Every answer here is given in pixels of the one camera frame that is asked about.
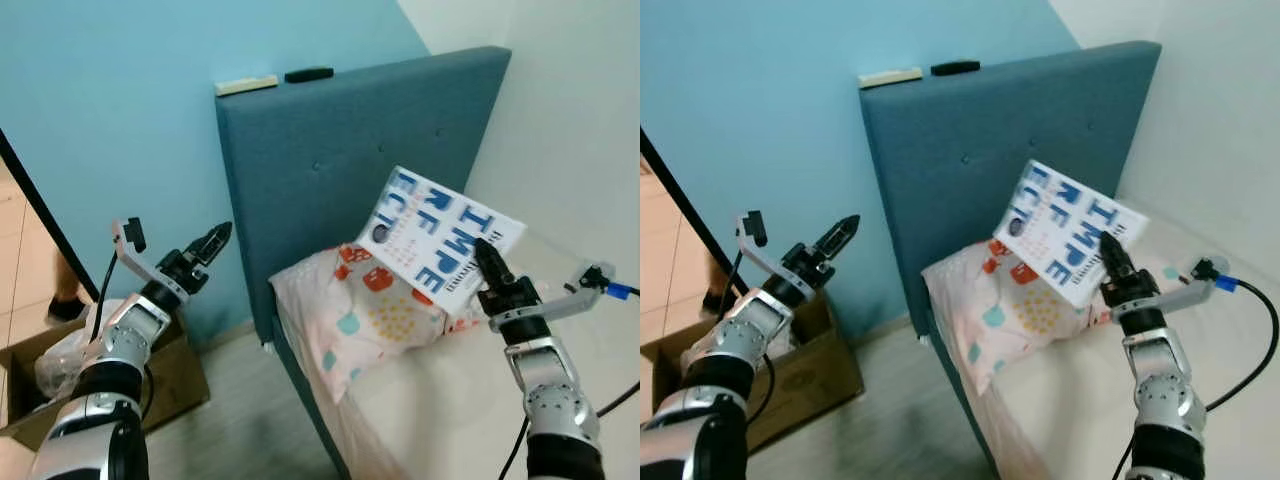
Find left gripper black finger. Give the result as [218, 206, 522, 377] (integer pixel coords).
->
[193, 227, 233, 267]
[188, 221, 233, 254]
[813, 213, 861, 252]
[820, 219, 861, 264]

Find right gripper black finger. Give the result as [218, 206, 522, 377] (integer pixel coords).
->
[1098, 232, 1140, 286]
[472, 238, 514, 292]

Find white book blue letters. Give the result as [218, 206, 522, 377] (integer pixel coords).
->
[992, 160, 1151, 308]
[357, 165, 528, 319]

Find pink patterned pillow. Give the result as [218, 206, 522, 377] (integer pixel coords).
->
[270, 243, 491, 404]
[920, 240, 1111, 396]

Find person in black shorts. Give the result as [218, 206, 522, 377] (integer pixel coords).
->
[700, 250, 736, 316]
[45, 255, 91, 326]

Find mattress with cream sheet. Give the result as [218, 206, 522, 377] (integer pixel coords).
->
[925, 195, 1280, 480]
[275, 190, 641, 480]

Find brown cardboard box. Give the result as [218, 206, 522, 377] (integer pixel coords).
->
[0, 320, 211, 451]
[640, 295, 866, 451]

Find blue fabric bed headboard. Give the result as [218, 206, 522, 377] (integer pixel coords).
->
[215, 46, 513, 346]
[860, 40, 1163, 341]

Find clear crumpled plastic bag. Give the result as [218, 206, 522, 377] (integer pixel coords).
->
[35, 298, 126, 401]

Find white remote control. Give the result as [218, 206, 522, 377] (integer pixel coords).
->
[215, 75, 280, 97]
[858, 68, 923, 89]

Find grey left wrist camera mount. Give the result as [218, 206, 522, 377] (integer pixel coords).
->
[110, 215, 191, 301]
[735, 208, 801, 291]

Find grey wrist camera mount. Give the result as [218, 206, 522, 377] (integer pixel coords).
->
[1160, 255, 1231, 311]
[540, 262, 616, 321]
[110, 215, 191, 301]
[735, 208, 801, 291]

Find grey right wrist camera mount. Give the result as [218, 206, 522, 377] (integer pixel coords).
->
[540, 262, 616, 321]
[1160, 255, 1231, 311]

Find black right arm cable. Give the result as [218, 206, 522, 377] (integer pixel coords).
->
[498, 283, 641, 480]
[1112, 275, 1280, 480]

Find black door frame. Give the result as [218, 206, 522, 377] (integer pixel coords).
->
[0, 128, 73, 301]
[640, 128, 723, 296]

